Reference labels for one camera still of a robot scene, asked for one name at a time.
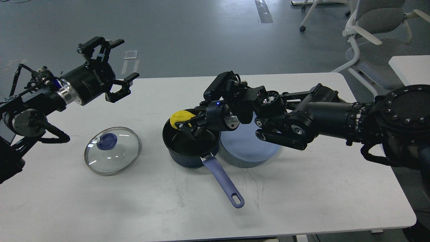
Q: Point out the glass pot lid blue knob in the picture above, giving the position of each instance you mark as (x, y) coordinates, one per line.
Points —
(112, 150)

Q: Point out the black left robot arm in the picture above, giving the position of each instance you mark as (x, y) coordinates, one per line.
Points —
(35, 94)

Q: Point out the blue round plate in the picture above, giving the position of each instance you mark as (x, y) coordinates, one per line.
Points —
(241, 147)

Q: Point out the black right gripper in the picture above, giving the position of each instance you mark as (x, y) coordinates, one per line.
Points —
(216, 116)

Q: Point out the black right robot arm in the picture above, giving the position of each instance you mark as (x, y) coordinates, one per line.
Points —
(394, 129)

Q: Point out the white side table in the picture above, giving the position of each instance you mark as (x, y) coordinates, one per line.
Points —
(412, 69)

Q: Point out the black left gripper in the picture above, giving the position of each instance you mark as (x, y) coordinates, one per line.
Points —
(87, 82)

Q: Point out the dark pot with blue handle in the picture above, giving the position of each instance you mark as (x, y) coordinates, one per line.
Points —
(198, 153)

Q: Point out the yellow potato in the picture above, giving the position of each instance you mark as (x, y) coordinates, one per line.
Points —
(180, 116)

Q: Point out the white grey office chair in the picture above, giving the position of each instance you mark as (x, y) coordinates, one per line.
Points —
(377, 31)

